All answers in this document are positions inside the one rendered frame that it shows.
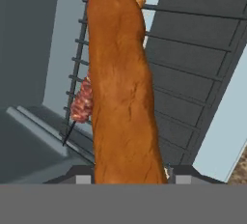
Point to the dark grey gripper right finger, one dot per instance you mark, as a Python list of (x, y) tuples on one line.
[(183, 175)]

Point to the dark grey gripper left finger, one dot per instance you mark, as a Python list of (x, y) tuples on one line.
[(84, 176)]

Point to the brown baguette bread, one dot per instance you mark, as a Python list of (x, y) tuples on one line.
[(122, 86)]

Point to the grey toaster oven door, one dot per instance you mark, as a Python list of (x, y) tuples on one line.
[(29, 147)]

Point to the grey toaster oven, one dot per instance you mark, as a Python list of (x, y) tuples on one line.
[(199, 41)]

